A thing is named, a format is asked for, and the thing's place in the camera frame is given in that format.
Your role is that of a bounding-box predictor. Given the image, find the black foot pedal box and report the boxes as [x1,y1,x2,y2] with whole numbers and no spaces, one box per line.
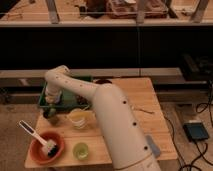
[183,122,209,142]

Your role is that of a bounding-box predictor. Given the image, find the thin metal utensil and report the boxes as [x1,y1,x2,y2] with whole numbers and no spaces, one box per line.
[132,106,154,114]

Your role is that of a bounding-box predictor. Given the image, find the grey blue sponge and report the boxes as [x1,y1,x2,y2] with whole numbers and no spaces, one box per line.
[146,135,161,158]

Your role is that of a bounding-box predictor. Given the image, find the green plastic tray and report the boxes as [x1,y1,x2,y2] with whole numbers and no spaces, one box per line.
[38,83,89,111]

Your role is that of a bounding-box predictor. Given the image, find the dark green small object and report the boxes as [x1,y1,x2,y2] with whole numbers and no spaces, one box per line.
[43,107,58,125]

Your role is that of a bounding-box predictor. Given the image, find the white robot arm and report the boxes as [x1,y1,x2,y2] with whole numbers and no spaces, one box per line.
[45,66,161,171]

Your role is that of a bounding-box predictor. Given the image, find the dark brown debris pile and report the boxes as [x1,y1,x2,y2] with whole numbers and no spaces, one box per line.
[76,95,87,105]

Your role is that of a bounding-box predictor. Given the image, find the white dish brush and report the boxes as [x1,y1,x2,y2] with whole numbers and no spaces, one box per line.
[19,120,58,157]

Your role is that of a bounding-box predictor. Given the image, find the small green cup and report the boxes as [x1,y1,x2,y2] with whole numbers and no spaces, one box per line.
[73,142,89,160]

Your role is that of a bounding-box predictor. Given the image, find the black floor cable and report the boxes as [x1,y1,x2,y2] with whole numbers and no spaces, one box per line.
[162,83,213,171]

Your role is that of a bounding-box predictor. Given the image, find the orange bowl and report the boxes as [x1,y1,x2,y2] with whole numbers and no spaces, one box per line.
[29,131,65,165]

